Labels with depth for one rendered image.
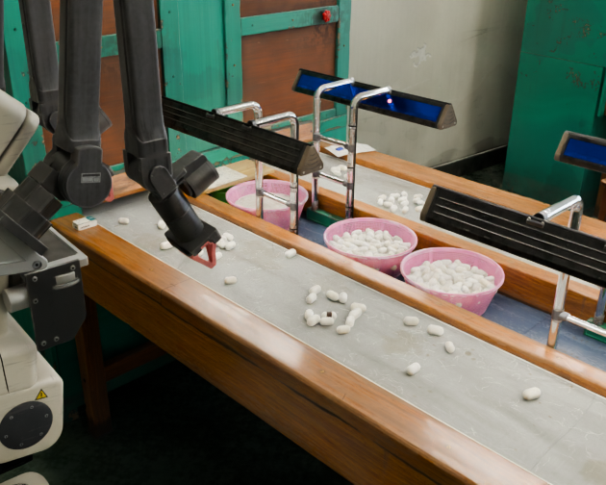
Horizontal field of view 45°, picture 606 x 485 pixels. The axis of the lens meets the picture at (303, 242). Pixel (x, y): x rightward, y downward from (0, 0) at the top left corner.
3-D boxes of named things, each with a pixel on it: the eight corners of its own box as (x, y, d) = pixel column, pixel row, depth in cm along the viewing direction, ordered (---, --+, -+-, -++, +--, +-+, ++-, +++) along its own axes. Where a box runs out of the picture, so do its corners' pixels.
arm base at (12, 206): (-25, 200, 115) (2, 225, 107) (12, 163, 117) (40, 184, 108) (14, 232, 121) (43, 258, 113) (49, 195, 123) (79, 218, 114)
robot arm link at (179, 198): (139, 192, 130) (155, 202, 126) (168, 168, 132) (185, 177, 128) (159, 219, 134) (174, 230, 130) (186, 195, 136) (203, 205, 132)
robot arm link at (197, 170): (122, 162, 128) (146, 175, 122) (171, 121, 131) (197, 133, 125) (156, 210, 135) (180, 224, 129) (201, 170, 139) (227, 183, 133)
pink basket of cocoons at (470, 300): (461, 340, 178) (466, 306, 174) (377, 299, 195) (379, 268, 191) (518, 302, 195) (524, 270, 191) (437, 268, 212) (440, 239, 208)
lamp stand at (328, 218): (350, 237, 230) (357, 96, 211) (306, 218, 243) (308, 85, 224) (389, 220, 242) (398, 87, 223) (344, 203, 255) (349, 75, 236)
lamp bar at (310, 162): (300, 177, 174) (301, 148, 171) (152, 122, 214) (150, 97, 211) (324, 169, 179) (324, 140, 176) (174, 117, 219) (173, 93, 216)
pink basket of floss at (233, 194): (305, 240, 228) (306, 211, 224) (220, 237, 230) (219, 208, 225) (310, 206, 252) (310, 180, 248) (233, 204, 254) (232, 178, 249)
